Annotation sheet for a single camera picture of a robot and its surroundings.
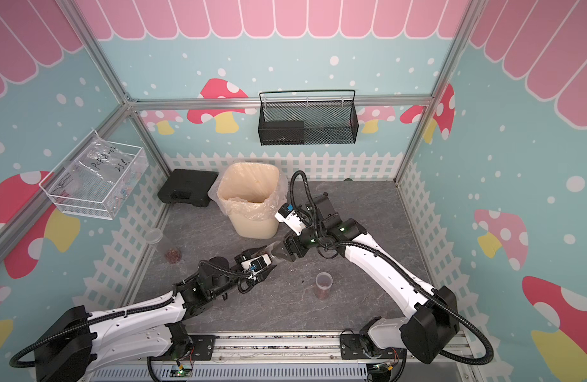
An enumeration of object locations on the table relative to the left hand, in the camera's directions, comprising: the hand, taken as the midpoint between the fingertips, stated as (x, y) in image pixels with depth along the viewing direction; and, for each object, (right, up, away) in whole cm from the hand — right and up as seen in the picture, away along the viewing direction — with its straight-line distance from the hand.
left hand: (268, 257), depth 77 cm
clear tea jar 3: (+18, -8, 0) cm, 20 cm away
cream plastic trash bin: (-3, +7, +17) cm, 18 cm away
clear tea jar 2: (+1, +4, -9) cm, 10 cm away
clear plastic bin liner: (-11, +23, +21) cm, 33 cm away
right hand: (+4, +5, -5) cm, 8 cm away
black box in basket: (+3, +46, +16) cm, 49 cm away
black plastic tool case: (-44, +26, +36) cm, 63 cm away
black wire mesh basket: (+13, +52, +17) cm, 56 cm away
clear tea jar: (-40, +7, +4) cm, 41 cm away
